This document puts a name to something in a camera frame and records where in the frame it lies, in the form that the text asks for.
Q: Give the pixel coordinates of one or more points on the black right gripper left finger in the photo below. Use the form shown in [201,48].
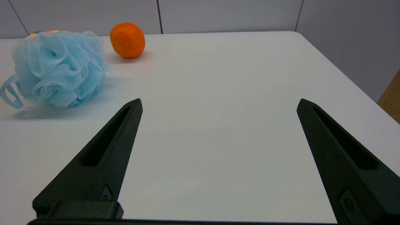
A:
[103,162]

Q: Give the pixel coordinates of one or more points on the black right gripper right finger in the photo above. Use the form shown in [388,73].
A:
[337,168]

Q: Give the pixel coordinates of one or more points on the orange fruit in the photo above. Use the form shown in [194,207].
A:
[127,40]

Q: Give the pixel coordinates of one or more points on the light blue mesh bath loofah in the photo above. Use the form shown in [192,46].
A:
[59,68]

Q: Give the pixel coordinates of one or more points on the multicolour puzzle cube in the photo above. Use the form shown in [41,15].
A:
[50,31]

